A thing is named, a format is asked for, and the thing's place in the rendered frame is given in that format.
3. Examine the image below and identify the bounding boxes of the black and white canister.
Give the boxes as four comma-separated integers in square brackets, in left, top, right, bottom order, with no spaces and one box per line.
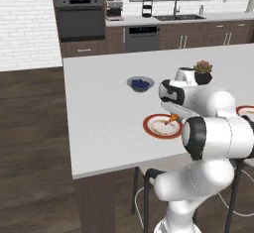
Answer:
[141,0,154,18]

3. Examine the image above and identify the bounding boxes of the dark wood narrow base cupboard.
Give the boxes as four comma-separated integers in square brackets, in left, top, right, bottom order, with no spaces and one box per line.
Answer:
[105,26,127,56]

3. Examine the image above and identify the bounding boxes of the black legged stool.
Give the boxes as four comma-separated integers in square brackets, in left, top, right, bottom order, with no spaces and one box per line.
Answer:
[131,153,199,233]
[216,159,254,233]

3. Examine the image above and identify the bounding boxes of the grey bowl with blue inside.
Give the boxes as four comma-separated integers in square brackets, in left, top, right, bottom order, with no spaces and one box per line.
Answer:
[126,75,156,93]

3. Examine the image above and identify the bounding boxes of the brown chicken drumstick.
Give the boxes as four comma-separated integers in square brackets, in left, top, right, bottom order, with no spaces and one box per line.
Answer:
[164,113,182,126]

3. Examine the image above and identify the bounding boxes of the dark sink basin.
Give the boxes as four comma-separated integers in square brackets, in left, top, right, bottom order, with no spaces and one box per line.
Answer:
[153,14,206,22]

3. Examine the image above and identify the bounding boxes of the white paper towel roll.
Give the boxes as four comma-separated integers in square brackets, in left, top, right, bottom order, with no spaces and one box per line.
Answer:
[245,0,254,14]

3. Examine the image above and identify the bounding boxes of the grey dishwasher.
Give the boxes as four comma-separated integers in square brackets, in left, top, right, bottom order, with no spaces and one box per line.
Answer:
[125,25,161,54]

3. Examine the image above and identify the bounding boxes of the succulent in black pot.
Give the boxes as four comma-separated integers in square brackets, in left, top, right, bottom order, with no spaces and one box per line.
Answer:
[193,59,213,86]

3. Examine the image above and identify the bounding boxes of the dark metal tap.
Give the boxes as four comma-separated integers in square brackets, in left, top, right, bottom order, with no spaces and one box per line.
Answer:
[172,0,185,17]

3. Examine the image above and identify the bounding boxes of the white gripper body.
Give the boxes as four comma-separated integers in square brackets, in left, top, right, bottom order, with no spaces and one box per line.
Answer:
[175,67,199,86]

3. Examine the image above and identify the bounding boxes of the dark wood base cupboards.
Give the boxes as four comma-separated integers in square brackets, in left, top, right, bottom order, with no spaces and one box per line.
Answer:
[159,20,254,51]

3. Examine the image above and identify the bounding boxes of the dark wood tall cabinet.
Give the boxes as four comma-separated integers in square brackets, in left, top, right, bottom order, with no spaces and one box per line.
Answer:
[49,0,109,58]

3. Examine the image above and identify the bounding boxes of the black wall oven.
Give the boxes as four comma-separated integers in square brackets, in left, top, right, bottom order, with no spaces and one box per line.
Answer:
[53,0,106,43]

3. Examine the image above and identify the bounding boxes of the silver coffee machine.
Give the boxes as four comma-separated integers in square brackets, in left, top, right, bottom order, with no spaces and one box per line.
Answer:
[105,0,125,22]

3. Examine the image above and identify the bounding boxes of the red rimmed white plate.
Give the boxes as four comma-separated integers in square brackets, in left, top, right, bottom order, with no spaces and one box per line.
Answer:
[142,112,184,141]
[235,104,254,119]

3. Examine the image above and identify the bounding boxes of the dark wood island base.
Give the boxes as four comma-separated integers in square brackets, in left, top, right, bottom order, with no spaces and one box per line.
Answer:
[72,169,117,233]

